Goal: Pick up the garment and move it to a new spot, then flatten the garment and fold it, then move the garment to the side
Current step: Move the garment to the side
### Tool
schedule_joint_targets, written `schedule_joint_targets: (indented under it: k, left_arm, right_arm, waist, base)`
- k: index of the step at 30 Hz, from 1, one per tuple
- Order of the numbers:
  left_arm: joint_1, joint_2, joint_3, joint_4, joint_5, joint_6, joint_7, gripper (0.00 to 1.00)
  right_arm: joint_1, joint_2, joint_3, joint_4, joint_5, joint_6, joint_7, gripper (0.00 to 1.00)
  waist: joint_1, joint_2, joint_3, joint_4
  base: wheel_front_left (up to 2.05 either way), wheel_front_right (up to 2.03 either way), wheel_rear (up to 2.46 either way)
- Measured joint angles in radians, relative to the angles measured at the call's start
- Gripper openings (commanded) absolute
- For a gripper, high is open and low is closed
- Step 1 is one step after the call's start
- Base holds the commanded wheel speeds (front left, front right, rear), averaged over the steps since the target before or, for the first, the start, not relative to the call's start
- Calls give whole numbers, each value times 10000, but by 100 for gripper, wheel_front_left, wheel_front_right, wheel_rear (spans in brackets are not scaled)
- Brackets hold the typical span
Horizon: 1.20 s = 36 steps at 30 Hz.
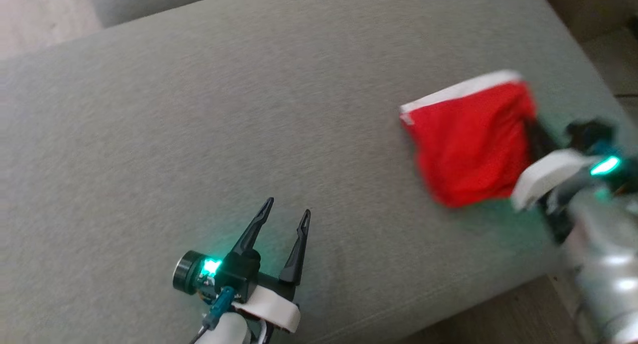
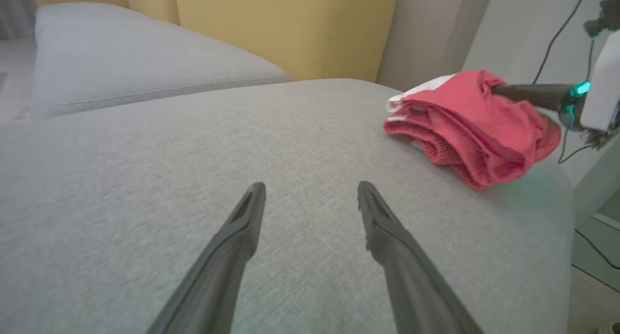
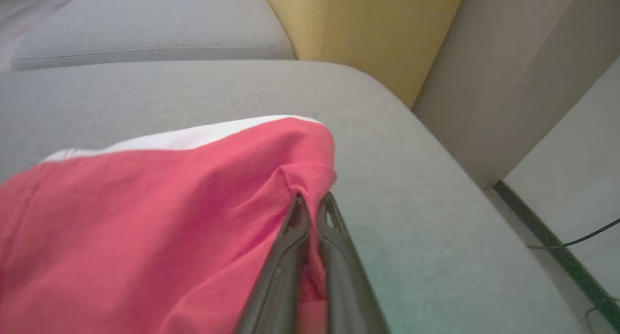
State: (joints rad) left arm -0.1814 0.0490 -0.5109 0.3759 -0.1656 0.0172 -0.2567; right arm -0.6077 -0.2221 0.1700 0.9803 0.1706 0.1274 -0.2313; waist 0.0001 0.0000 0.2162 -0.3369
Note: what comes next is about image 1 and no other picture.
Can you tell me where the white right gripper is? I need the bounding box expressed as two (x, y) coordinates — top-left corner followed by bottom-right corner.
(510, 117), (600, 244)

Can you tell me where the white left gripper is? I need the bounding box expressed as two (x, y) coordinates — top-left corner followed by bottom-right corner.
(230, 197), (313, 344)

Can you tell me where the small red white-trimmed garment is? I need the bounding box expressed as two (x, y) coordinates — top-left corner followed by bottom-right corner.
(399, 70), (540, 209)

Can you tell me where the grey fabric sofa seat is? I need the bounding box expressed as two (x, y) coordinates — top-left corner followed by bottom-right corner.
(0, 0), (638, 344)

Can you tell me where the grey sofa backrest cushion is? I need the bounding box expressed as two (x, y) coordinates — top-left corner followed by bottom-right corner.
(87, 0), (251, 28)

